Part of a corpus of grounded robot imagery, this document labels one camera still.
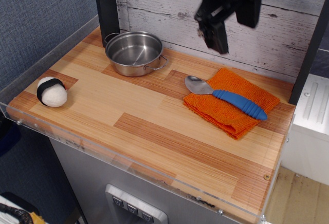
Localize yellow object bottom left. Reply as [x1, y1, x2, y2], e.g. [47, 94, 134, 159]
[29, 212, 46, 224]

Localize white grooved side cabinet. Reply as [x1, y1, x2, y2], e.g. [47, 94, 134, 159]
[281, 74, 328, 185]

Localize black right vertical post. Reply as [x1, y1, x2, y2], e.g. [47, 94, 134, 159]
[289, 0, 328, 105]

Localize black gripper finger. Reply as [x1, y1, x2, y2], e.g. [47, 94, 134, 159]
[198, 21, 229, 54]
[235, 0, 262, 28]

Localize stainless steel pot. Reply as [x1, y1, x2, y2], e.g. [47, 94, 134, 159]
[104, 31, 169, 77]

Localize black braided cable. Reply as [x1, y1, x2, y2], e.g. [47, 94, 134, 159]
[0, 203, 33, 224]

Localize clear acrylic guard rail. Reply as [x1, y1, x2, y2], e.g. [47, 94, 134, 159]
[1, 17, 294, 223]

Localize black vertical post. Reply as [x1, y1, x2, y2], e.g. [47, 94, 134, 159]
[96, 0, 120, 47]
[289, 0, 328, 105]

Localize white black plush ball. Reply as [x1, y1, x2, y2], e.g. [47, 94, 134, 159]
[36, 77, 67, 107]

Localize black left vertical post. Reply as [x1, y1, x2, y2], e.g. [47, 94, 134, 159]
[96, 0, 120, 47]

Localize silver dispenser button panel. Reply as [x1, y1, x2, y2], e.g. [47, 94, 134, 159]
[105, 184, 168, 224]

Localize orange folded cloth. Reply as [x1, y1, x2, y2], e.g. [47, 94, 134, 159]
[184, 68, 280, 140]

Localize grey toy fridge cabinet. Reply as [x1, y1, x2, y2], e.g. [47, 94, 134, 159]
[50, 139, 235, 223]

